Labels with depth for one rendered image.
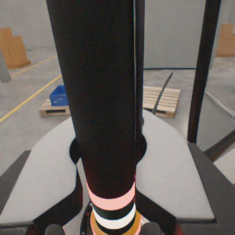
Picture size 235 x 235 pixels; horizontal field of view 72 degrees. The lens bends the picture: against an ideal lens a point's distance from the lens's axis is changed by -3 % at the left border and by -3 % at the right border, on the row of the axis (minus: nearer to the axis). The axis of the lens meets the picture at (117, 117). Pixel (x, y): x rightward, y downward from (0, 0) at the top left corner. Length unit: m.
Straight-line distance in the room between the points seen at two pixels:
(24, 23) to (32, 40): 1.24
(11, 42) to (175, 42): 6.26
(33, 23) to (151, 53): 10.43
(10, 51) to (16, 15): 6.90
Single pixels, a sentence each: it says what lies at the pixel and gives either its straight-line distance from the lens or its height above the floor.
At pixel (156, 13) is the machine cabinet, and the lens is 5.57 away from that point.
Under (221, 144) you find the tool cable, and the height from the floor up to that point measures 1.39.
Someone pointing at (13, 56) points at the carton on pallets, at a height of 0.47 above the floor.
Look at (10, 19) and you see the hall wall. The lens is 15.43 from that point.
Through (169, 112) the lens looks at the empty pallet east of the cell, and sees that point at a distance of 2.96.
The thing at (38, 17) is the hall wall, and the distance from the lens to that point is 14.17.
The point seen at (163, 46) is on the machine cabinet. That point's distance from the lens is 5.65.
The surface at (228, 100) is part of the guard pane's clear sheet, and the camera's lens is 1.30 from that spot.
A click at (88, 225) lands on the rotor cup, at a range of 0.39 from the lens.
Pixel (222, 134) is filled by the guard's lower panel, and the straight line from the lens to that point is 1.36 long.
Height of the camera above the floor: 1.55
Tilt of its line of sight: 31 degrees down
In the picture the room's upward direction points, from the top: 4 degrees counter-clockwise
